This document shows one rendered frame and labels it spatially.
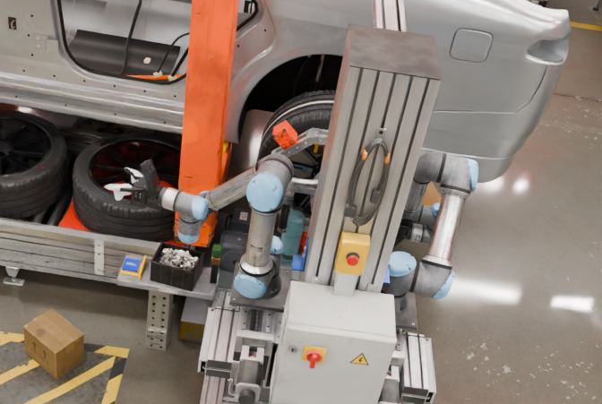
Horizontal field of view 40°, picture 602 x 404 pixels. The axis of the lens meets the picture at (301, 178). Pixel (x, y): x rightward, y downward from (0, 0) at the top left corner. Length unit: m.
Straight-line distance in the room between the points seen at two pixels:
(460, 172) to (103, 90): 1.80
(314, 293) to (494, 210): 2.80
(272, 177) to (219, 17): 0.74
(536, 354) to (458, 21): 1.80
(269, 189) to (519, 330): 2.25
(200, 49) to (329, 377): 1.33
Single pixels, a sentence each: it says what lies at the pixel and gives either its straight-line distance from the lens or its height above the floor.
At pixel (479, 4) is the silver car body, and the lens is 3.73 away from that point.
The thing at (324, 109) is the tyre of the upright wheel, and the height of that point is 1.17.
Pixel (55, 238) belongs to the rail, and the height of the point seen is 0.35.
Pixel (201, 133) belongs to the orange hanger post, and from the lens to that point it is 3.44.
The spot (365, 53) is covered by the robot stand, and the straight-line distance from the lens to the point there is 2.31.
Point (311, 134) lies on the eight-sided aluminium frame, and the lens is 3.56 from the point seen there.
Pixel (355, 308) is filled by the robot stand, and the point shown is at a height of 1.23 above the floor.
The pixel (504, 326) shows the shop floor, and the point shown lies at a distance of 4.60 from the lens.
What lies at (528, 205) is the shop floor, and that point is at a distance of 5.49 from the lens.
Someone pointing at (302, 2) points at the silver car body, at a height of 1.54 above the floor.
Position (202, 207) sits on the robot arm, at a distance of 2.91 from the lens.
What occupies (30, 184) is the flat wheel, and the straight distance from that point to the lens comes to 4.22.
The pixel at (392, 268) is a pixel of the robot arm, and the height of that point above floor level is 1.04.
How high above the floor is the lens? 3.10
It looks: 37 degrees down
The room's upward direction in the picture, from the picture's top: 10 degrees clockwise
